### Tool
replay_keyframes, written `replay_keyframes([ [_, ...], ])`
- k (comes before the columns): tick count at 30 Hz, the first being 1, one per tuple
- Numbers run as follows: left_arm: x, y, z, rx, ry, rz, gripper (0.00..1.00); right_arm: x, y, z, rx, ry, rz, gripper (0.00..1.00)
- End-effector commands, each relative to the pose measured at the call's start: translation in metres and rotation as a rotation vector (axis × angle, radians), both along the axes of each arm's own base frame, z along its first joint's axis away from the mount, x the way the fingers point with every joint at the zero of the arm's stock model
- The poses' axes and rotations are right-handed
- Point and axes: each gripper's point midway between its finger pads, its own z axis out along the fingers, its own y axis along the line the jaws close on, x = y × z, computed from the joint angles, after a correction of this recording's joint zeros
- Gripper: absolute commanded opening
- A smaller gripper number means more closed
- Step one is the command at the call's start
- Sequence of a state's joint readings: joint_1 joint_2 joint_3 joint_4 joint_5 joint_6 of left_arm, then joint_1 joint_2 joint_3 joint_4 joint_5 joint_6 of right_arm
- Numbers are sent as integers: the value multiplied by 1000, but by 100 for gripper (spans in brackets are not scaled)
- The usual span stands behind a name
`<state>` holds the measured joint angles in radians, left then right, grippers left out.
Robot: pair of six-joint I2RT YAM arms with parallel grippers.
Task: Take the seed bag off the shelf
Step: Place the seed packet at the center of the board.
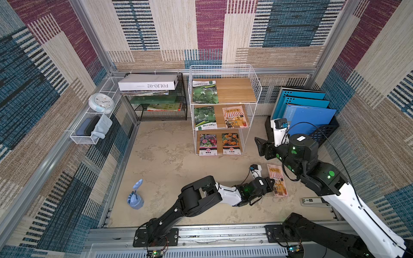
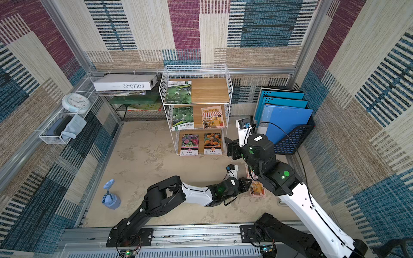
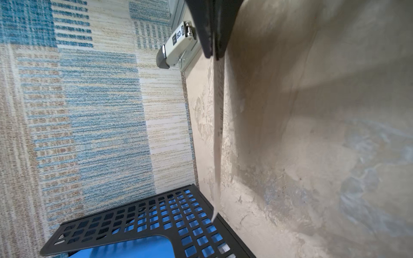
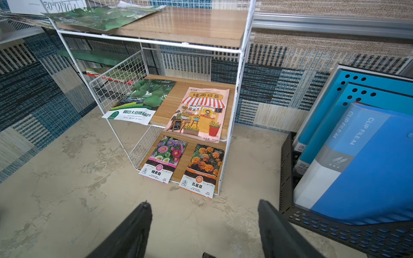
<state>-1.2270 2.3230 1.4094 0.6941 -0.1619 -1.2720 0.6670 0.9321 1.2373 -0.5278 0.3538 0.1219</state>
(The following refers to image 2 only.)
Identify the green seed bag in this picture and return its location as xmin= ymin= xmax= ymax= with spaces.
xmin=165 ymin=81 xmax=192 ymax=104
xmin=171 ymin=106 xmax=195 ymax=131

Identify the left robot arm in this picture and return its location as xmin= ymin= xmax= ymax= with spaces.
xmin=106 ymin=176 xmax=252 ymax=247

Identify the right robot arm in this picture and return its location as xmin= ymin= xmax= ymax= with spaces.
xmin=225 ymin=134 xmax=368 ymax=258

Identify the orange flower seed packet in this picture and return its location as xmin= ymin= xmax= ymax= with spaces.
xmin=204 ymin=133 xmax=223 ymax=155

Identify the purple flower seed packet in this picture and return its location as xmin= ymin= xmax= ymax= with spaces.
xmin=180 ymin=134 xmax=199 ymax=156

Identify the blue folder front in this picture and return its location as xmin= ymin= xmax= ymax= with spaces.
xmin=256 ymin=104 xmax=313 ymax=144

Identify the black file holder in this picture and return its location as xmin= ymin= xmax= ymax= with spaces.
xmin=250 ymin=114 xmax=315 ymax=155

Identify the teal folder back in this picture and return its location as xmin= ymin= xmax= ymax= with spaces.
xmin=254 ymin=88 xmax=304 ymax=115

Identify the teal folder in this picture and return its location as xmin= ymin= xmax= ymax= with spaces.
xmin=254 ymin=88 xmax=304 ymax=115
xmin=254 ymin=96 xmax=308 ymax=124

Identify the teal folder middle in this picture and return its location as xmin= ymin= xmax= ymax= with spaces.
xmin=254 ymin=96 xmax=308 ymax=124

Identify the green book in tray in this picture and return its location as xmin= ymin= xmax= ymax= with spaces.
xmin=109 ymin=94 xmax=159 ymax=104

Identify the red green book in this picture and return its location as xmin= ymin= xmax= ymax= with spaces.
xmin=127 ymin=103 xmax=163 ymax=112

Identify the white folio box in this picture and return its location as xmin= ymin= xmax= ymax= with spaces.
xmin=93 ymin=74 xmax=158 ymax=91

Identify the light blue cloth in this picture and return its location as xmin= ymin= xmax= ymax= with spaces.
xmin=61 ymin=115 xmax=87 ymax=141

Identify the white round clock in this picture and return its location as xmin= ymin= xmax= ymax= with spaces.
xmin=61 ymin=93 xmax=91 ymax=115

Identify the dark blue case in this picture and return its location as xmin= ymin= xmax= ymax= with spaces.
xmin=46 ymin=116 xmax=73 ymax=137

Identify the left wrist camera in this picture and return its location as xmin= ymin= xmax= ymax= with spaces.
xmin=226 ymin=164 xmax=239 ymax=179

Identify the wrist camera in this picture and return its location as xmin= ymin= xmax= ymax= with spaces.
xmin=226 ymin=164 xmax=239 ymax=179
xmin=236 ymin=118 xmax=252 ymax=147

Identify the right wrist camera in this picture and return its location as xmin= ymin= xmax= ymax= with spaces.
xmin=236 ymin=118 xmax=252 ymax=147

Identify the white wire shelf rack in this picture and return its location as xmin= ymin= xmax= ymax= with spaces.
xmin=159 ymin=64 xmax=233 ymax=155

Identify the white wire wall basket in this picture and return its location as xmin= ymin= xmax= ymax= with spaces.
xmin=39 ymin=76 xmax=97 ymax=145

